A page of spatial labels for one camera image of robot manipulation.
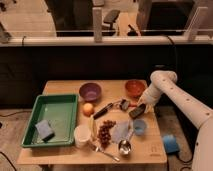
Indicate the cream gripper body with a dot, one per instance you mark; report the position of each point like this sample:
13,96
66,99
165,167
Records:
148,108

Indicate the blue plastic cup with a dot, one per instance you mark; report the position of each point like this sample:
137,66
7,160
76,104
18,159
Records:
139,126

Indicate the orange fruit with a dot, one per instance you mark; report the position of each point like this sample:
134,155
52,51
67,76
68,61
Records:
88,109

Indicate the wooden table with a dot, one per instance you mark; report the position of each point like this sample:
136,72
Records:
147,150

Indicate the metal measuring scoop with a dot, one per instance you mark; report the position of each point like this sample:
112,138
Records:
124,146

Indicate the purple bowl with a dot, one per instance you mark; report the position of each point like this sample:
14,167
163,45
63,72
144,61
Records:
90,91

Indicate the banana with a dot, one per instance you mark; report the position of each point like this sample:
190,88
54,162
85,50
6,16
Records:
93,128

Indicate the bunch of red grapes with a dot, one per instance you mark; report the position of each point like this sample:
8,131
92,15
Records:
104,135

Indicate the green plastic tray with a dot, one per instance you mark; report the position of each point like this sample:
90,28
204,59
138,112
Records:
60,111

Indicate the black handled brush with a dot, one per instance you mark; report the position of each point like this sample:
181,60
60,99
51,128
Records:
121,104

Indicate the office chair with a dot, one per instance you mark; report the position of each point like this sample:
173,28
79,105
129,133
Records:
110,19

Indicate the grey blue cloth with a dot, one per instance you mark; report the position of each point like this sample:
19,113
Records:
122,131

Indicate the black rectangular block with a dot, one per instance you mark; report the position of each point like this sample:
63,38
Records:
137,111

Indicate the blue sponge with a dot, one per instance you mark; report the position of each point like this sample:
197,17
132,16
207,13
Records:
44,130

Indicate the orange carrot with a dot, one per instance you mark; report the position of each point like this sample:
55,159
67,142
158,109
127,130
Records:
133,104

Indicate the white cup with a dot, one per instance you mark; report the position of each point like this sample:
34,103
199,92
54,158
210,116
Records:
82,135

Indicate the orange bowl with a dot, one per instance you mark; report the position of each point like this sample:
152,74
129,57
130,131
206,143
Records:
134,88

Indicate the white railing ledge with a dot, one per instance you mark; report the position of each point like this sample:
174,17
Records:
105,41

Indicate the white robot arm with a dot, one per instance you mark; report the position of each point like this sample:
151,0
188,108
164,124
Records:
200,115

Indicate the blue floor object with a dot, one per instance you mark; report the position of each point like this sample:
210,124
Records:
170,144

